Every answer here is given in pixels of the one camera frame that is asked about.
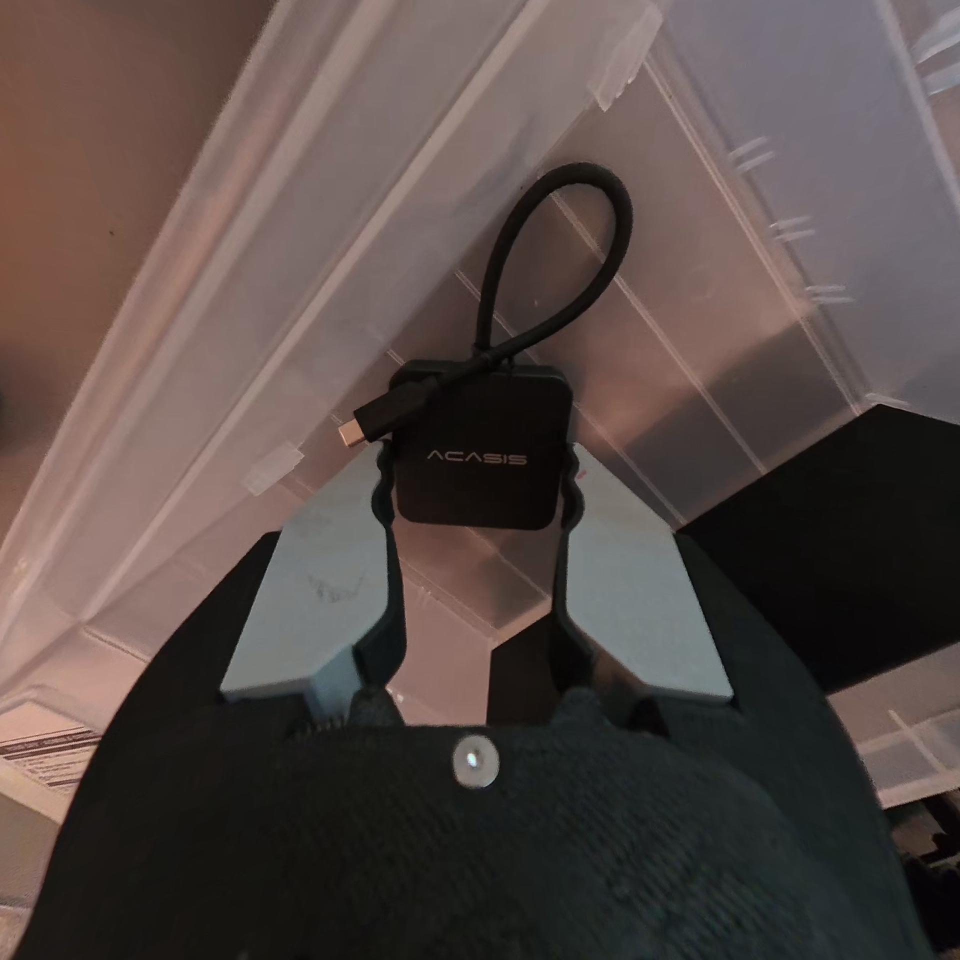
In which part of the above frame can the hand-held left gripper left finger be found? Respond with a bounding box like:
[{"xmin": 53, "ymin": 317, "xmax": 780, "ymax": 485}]
[{"xmin": 219, "ymin": 441, "xmax": 410, "ymax": 717}]

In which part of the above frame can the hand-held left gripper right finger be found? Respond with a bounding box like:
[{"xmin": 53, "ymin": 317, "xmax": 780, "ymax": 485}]
[{"xmin": 549, "ymin": 442, "xmax": 735, "ymax": 710}]

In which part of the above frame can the black square adapter hub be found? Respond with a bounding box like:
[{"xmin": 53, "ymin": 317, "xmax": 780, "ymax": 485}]
[{"xmin": 337, "ymin": 161, "xmax": 635, "ymax": 532}]

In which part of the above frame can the black box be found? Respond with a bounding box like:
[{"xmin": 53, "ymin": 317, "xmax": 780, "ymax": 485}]
[{"xmin": 677, "ymin": 403, "xmax": 960, "ymax": 695}]

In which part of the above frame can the white printed label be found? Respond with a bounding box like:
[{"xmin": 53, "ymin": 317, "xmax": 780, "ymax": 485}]
[{"xmin": 0, "ymin": 696, "xmax": 104, "ymax": 790}]

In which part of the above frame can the clear plastic storage bin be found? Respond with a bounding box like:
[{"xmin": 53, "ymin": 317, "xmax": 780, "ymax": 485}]
[{"xmin": 0, "ymin": 0, "xmax": 960, "ymax": 721}]

